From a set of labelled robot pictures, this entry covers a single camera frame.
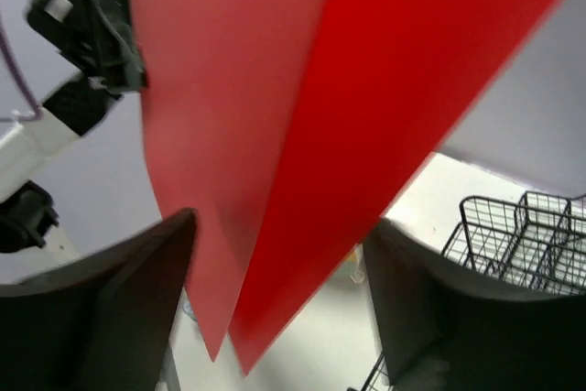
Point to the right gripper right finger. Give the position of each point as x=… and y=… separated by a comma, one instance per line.
x=445, y=327

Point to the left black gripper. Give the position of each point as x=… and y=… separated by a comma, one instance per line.
x=96, y=36

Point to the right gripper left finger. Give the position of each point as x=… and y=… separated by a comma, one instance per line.
x=102, y=322

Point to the red paper folder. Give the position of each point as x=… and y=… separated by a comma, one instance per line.
x=291, y=125

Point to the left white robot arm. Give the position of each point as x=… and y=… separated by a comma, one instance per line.
x=65, y=116

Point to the black wire mesh organizer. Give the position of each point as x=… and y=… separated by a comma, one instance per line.
x=537, y=242

